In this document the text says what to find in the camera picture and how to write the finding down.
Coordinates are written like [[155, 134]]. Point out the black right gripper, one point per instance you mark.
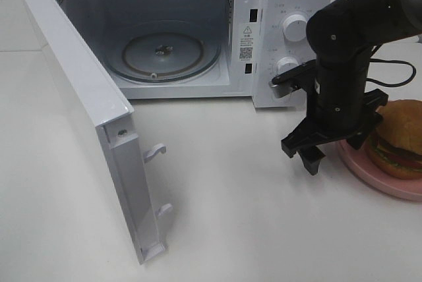
[[323, 128]]

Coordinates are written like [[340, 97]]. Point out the pink round plate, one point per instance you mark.
[[363, 168]]

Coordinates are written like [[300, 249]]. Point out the burger with lettuce and tomato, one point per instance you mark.
[[395, 144]]

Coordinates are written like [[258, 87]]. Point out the round white door button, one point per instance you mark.
[[278, 97]]

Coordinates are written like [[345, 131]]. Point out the white microwave door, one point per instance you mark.
[[102, 119]]

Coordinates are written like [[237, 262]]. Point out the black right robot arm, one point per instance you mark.
[[344, 36]]

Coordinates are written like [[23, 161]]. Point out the lower white microwave knob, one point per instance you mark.
[[285, 64]]

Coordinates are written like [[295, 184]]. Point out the white microwave oven body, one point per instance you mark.
[[250, 33]]

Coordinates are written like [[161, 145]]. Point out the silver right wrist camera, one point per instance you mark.
[[299, 78]]

